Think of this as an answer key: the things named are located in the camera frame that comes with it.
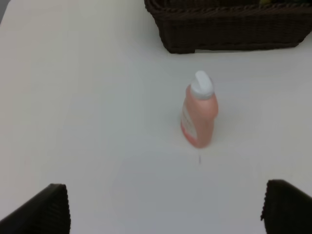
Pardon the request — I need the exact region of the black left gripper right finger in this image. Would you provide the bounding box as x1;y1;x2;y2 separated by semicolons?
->
260;179;312;234

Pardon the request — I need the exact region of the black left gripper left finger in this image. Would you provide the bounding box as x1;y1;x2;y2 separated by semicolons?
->
0;184;71;234

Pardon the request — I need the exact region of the pink bottle white cap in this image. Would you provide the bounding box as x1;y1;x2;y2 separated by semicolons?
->
180;71;218;149

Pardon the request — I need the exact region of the dark brown wicker basket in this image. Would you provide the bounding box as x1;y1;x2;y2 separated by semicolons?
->
145;0;312;54

